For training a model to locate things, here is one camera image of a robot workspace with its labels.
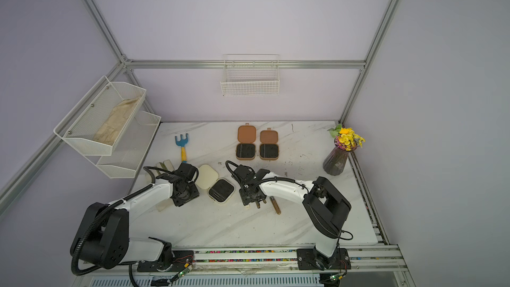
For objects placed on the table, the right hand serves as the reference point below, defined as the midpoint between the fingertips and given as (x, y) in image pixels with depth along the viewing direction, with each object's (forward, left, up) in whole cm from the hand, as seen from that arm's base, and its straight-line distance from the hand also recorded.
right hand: (246, 199), depth 87 cm
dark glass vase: (+14, -42, +6) cm, 44 cm away
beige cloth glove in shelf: (+20, +52, +28) cm, 62 cm away
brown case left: (+31, +1, -2) cm, 31 cm away
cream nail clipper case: (+5, +13, -2) cm, 14 cm away
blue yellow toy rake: (+34, +37, -2) cm, 51 cm away
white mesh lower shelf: (+22, +55, +10) cm, 60 cm away
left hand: (+2, +25, -2) cm, 25 cm away
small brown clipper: (-1, -5, -4) cm, 7 cm away
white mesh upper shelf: (+20, +57, +30) cm, 67 cm away
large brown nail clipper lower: (-2, -13, -3) cm, 14 cm away
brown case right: (+30, -12, -2) cm, 32 cm away
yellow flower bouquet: (+16, -42, +21) cm, 50 cm away
